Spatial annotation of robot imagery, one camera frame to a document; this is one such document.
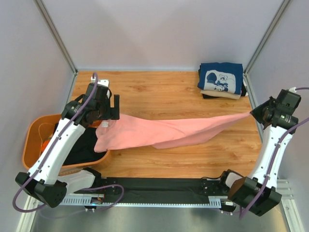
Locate pink t shirt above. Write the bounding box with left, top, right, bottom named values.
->
left=94, top=113, right=250, bottom=153

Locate orange plastic basket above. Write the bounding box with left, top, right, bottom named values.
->
left=22, top=114, right=112, bottom=173

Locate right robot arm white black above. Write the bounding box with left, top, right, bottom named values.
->
left=217, top=87, right=301, bottom=218

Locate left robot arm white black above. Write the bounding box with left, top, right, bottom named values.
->
left=15, top=83, right=120, bottom=208

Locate folded black t shirt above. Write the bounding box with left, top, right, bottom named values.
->
left=201, top=70, right=248, bottom=99

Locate folded beige t shirt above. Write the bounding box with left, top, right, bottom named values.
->
left=200, top=90, right=241, bottom=100

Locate black garment in basket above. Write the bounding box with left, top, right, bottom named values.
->
left=63, top=127, right=106, bottom=166

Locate folded navy printed t shirt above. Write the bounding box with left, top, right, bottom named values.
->
left=197, top=62, right=243, bottom=95

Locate orange garment in basket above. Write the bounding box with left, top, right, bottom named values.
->
left=40, top=137, right=51, bottom=153

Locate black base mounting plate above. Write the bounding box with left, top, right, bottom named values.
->
left=98, top=177, right=227, bottom=204

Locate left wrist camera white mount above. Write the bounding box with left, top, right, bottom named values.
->
left=90, top=76, right=110, bottom=88

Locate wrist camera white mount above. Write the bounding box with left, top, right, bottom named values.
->
left=90, top=76, right=110, bottom=88
left=288, top=87, right=297, bottom=93

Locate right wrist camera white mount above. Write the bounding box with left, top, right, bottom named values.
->
left=288, top=87, right=297, bottom=93

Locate aluminium frame rail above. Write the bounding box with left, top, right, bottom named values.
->
left=276, top=179, right=294, bottom=200

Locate white slotted cable duct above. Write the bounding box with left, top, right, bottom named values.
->
left=59, top=194, right=222, bottom=209

